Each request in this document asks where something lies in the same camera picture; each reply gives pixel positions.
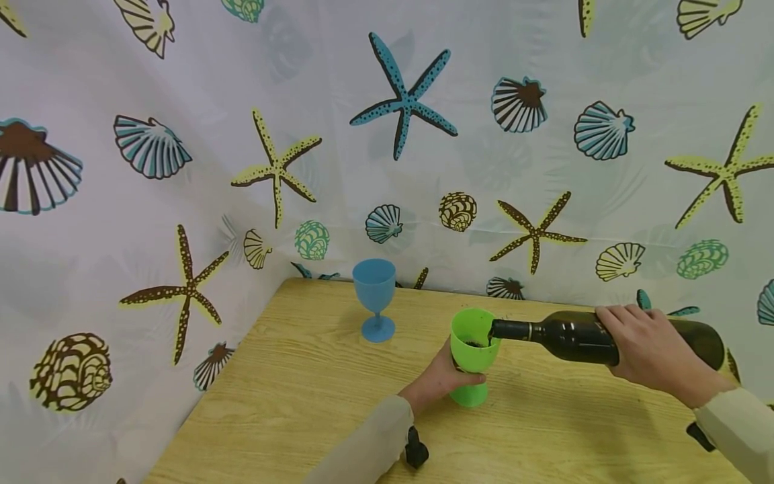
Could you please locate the person's left hand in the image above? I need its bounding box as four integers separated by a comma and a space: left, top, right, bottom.
398, 337, 487, 416

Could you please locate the person's right hand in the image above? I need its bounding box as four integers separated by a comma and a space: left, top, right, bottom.
595, 304, 739, 409

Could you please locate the green plastic goblet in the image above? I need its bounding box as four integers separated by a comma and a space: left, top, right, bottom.
449, 308, 502, 409

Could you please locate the dark glass wine bottle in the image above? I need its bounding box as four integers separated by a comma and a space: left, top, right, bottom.
488, 311, 726, 372

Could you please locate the person's right forearm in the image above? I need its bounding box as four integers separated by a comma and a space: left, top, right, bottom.
693, 387, 774, 484

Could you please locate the person's left forearm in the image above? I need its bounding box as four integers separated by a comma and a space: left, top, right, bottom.
302, 395, 416, 484

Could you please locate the blue plastic goblet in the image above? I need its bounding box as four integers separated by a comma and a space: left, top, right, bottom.
352, 259, 397, 344

